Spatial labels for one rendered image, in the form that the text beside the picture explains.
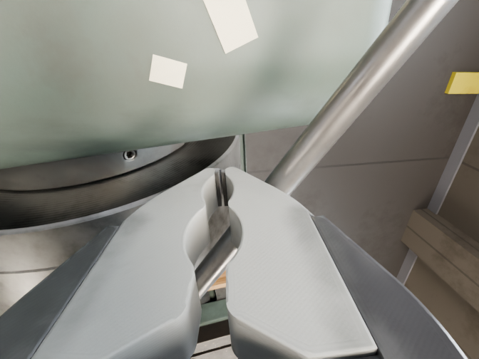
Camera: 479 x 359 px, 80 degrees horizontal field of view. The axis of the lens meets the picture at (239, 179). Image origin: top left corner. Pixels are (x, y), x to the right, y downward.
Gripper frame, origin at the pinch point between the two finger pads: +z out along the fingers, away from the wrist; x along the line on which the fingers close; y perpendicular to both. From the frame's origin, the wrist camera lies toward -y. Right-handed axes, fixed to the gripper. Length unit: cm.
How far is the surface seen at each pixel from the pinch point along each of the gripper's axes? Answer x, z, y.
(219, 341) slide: -8, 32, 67
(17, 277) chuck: -15.1, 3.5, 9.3
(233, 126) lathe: 0.4, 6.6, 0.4
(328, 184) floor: 54, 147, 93
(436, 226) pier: 133, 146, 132
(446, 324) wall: 145, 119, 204
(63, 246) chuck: -11.3, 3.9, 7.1
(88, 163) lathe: -10.9, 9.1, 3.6
